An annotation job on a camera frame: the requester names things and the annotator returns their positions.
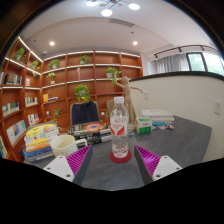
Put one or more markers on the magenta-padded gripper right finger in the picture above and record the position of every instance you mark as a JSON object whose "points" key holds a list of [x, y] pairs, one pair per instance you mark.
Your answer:
{"points": [[165, 165]]}

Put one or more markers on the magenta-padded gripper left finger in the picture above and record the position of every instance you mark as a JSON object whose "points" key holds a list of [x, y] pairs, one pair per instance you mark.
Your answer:
{"points": [[60, 165]]}

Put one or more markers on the clear plastic water bottle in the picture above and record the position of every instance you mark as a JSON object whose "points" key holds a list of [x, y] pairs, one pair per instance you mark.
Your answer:
{"points": [[119, 130]]}

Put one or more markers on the cream mug with red print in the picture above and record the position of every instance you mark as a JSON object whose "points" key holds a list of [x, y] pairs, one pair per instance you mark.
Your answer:
{"points": [[63, 145]]}

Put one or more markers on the stack of colourful books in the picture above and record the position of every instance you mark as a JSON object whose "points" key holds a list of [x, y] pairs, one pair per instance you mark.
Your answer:
{"points": [[40, 140]]}

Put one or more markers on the green and white box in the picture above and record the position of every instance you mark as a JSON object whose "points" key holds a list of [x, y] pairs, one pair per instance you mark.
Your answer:
{"points": [[144, 126]]}

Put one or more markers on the stack of dark books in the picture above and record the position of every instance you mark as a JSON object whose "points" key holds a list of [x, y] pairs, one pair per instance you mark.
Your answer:
{"points": [[90, 131]]}

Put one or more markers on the stack of white books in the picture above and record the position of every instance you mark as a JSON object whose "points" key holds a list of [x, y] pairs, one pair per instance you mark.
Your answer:
{"points": [[158, 116]]}

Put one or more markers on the flat round red coaster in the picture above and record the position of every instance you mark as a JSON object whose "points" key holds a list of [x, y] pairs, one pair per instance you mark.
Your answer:
{"points": [[115, 160]]}

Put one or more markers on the dark blue office chair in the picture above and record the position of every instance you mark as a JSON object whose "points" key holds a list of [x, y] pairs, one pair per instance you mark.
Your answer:
{"points": [[84, 113]]}

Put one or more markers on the wooden artist mannequin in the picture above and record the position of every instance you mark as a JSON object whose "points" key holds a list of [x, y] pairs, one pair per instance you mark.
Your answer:
{"points": [[128, 100]]}

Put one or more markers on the wooden shelf unit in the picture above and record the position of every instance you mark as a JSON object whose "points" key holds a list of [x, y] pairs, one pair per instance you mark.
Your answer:
{"points": [[33, 86]]}

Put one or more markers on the grey curtain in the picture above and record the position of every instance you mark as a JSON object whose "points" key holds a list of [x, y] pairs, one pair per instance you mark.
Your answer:
{"points": [[171, 63]]}

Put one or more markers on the window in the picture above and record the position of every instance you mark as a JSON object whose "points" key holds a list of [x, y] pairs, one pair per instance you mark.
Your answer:
{"points": [[208, 63]]}

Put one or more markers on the round ceiling spotlight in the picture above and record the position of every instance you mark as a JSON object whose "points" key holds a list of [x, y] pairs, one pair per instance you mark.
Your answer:
{"points": [[134, 43], [51, 43]]}

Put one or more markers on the ceiling air vent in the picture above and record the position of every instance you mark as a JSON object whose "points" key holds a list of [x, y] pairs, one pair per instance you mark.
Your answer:
{"points": [[120, 22]]}

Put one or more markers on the branched ceiling lamp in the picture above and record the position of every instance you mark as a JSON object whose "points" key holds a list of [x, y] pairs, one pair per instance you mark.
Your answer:
{"points": [[110, 6]]}

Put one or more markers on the white wall socket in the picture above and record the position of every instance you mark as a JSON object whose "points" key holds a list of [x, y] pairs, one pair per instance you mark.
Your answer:
{"points": [[218, 107], [146, 95]]}

